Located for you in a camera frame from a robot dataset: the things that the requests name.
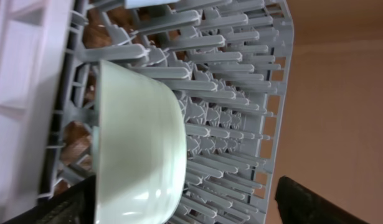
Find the light blue rice bowl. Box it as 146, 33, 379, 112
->
124, 0, 179, 9

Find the mint green bowl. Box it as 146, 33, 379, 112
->
93, 60, 187, 223

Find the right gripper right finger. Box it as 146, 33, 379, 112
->
275, 176, 367, 224

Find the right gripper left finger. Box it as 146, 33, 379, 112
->
4, 175, 97, 224

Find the grey dishwasher rack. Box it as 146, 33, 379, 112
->
0, 0, 295, 224

